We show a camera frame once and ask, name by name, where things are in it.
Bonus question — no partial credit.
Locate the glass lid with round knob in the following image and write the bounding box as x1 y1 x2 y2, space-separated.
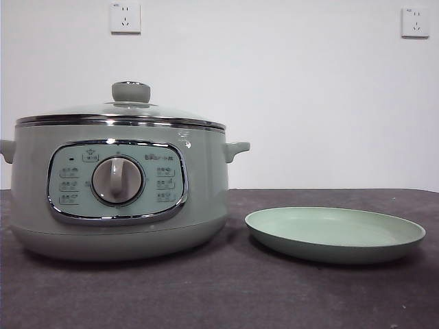
14 80 227 132

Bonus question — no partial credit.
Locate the pale green electric steamer pot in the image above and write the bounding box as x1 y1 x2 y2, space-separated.
0 118 251 263

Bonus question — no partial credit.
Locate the pale green round plate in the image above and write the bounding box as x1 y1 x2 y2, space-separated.
244 206 427 265

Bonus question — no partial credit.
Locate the white wall socket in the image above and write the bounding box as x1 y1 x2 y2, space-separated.
401 6 431 40
109 1 142 36

